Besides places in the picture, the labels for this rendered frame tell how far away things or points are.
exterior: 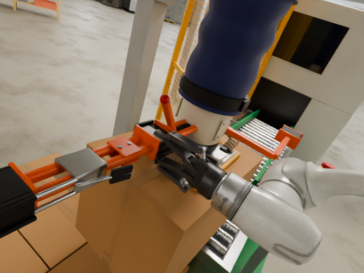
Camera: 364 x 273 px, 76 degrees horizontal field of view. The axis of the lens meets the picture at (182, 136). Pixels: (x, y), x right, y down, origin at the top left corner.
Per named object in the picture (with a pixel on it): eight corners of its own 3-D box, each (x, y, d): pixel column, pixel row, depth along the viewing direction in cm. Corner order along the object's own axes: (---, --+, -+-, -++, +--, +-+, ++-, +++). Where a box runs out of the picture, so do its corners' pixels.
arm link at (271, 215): (223, 233, 48) (245, 199, 58) (294, 287, 43) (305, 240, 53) (244, 199, 43) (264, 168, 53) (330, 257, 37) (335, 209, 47)
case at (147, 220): (171, 173, 137) (193, 114, 118) (227, 218, 120) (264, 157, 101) (75, 227, 90) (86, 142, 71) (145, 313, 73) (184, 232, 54)
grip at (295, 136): (278, 134, 101) (284, 124, 98) (297, 144, 97) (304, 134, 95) (273, 138, 94) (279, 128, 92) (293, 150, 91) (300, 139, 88)
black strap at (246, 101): (200, 79, 89) (204, 69, 88) (254, 106, 81) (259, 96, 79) (164, 83, 71) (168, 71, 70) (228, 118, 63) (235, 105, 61)
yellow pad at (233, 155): (219, 144, 98) (223, 134, 96) (239, 156, 95) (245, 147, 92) (171, 174, 71) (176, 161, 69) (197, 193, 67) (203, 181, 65)
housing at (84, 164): (84, 163, 49) (87, 145, 47) (105, 181, 46) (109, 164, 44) (51, 175, 43) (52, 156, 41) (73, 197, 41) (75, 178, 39)
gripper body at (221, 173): (219, 180, 47) (183, 156, 50) (205, 208, 51) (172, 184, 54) (233, 166, 53) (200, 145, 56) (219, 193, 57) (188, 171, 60)
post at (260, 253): (242, 266, 175) (319, 164, 127) (250, 273, 172) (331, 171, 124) (239, 273, 169) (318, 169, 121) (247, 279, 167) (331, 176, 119)
